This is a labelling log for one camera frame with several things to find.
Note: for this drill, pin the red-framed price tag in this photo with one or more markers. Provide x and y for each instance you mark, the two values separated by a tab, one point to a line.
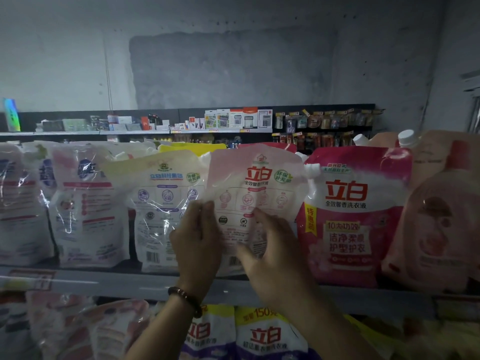
26	280

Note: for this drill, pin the row of small toiletry boxes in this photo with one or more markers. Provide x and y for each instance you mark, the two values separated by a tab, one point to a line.
232	120

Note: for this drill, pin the small pink white Chaoneng pouches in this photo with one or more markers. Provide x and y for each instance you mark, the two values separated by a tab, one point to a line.
112	326
52	326

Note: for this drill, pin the dark background shelf unit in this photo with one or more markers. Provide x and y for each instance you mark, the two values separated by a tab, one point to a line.
75	116

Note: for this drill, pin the person's left hand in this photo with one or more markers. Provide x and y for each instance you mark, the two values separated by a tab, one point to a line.
196	247

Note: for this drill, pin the grey metal shelf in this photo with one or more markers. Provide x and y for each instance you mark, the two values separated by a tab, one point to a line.
112	283

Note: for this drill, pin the row of boxed goods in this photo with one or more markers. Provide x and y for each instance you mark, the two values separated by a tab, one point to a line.
10	114

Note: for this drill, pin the person's right hand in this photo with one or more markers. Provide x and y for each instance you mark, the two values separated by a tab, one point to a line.
281	270

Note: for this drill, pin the row of small bottles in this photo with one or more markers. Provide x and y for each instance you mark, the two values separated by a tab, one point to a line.
322	120

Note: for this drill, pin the dark aisle shelf unit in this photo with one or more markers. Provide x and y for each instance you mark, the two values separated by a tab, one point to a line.
472	101

